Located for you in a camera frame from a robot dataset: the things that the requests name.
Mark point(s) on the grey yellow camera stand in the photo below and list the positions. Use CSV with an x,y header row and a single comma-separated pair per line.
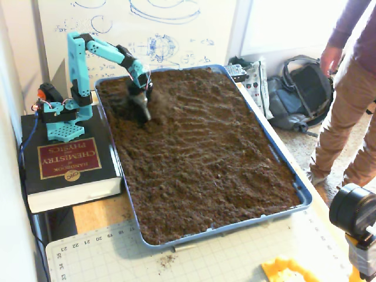
x,y
361,258

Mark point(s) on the grey gridded cutting mat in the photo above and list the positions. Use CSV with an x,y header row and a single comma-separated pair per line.
x,y
205,258

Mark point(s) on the black chemistry physics handbook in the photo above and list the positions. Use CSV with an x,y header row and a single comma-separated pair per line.
x,y
32,164

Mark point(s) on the person in maroon sweater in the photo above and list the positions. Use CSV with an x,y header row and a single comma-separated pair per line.
x,y
343,117

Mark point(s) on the grey black backpack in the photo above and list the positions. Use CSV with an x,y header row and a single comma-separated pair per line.
x,y
305,88

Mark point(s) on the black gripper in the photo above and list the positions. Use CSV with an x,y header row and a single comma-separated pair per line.
x,y
140,101

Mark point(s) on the teal five-joint robot arm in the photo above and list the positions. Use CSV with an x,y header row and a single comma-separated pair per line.
x,y
77,64

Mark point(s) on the person right hand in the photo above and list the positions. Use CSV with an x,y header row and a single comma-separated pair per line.
x,y
330,60

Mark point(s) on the white printed bag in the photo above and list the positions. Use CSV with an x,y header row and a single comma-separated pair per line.
x,y
258,88

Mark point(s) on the person right forearm maroon sleeve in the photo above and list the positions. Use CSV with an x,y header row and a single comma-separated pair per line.
x,y
337,32

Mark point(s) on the small grey stick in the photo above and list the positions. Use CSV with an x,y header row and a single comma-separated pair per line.
x,y
185,248

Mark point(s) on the blue plastic tray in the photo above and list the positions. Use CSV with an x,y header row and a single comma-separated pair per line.
x,y
235,229

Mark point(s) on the black round camera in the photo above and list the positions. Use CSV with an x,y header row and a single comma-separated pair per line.
x,y
349,208

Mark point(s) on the whiteboard with blue drawings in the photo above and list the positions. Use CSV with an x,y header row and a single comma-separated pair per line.
x,y
147,29

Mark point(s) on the brown soil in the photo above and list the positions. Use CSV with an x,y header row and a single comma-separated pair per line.
x,y
205,161

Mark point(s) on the yellow plastic part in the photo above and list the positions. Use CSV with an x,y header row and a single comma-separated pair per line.
x,y
276,267

